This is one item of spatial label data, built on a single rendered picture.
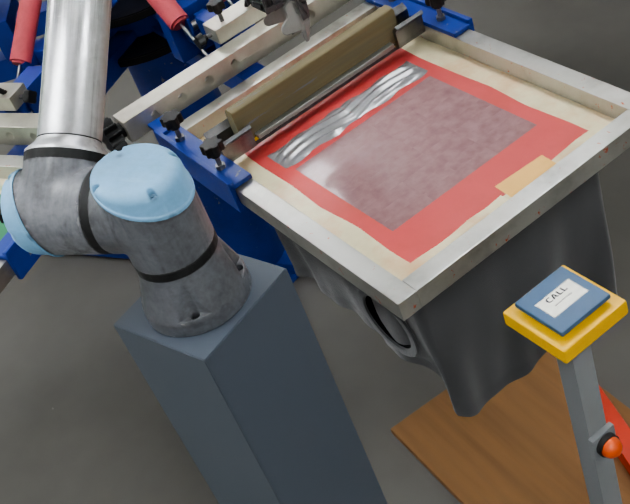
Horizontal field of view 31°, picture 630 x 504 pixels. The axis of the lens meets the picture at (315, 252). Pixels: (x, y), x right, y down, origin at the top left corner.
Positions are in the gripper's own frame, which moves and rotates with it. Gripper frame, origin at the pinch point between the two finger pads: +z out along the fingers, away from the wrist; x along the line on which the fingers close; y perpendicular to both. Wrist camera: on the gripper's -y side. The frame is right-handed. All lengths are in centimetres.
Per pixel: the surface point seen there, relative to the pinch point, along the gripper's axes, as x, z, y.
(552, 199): 61, 15, -3
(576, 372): 80, 29, 14
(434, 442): 12, 110, 9
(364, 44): 1.5, 9.9, -11.3
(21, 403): -96, 112, 82
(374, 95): 8.8, 16.2, -6.0
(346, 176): 23.9, 16.6, 12.8
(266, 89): 1.0, 6.2, 11.7
